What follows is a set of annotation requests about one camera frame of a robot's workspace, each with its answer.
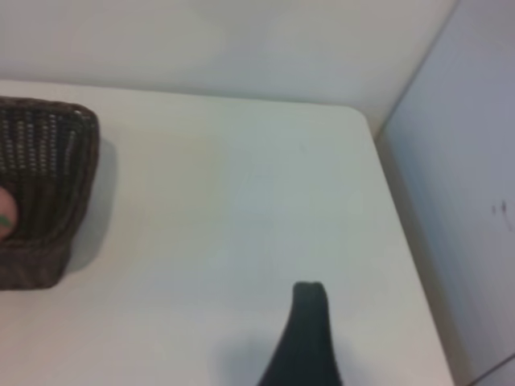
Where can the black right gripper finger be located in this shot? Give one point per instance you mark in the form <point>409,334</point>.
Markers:
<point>310,346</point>

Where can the pink peach with green leaf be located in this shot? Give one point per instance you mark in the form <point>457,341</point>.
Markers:
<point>7,213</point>

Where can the dark brown wicker basket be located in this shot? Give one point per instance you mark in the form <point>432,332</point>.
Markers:
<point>48,181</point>

